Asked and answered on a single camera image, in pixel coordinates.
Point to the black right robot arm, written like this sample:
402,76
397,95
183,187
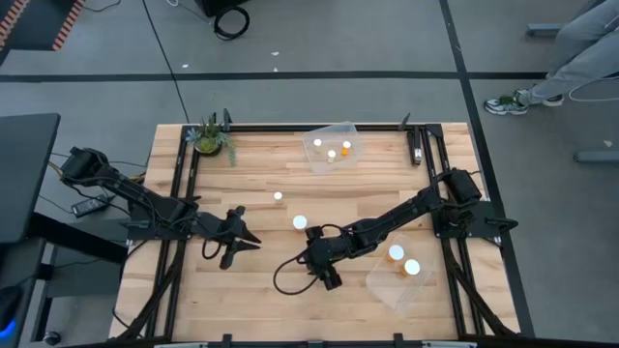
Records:
406,210

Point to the clear plastic bin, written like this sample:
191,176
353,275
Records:
396,295
333,166

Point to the large amber pill bottle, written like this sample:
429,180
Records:
411,267
300,222
396,252

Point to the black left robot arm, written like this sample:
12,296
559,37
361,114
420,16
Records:
121,186

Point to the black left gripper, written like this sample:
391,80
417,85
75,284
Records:
220,227

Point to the black power adapter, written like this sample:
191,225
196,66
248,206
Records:
89,206

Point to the black metal bracket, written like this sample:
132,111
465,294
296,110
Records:
416,145

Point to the black desk foot beam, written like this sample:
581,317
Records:
77,237

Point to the dark desk top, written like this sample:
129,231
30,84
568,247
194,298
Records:
24,174

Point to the black aluminium table frame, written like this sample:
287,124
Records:
271,128

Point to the person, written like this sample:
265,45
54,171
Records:
580,63

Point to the person's shoe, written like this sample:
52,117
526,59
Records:
552,100
505,105

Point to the black mouse with blue light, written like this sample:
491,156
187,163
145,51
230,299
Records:
8,304

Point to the green plant in dark pot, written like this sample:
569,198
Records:
208,142

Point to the grey metal table foot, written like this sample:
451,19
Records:
597,157

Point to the black mat orange striped edges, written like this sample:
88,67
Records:
38,19

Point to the black caster wheel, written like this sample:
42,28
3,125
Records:
52,337

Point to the black box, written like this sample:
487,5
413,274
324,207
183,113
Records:
217,6

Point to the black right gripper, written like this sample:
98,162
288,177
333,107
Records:
326,253

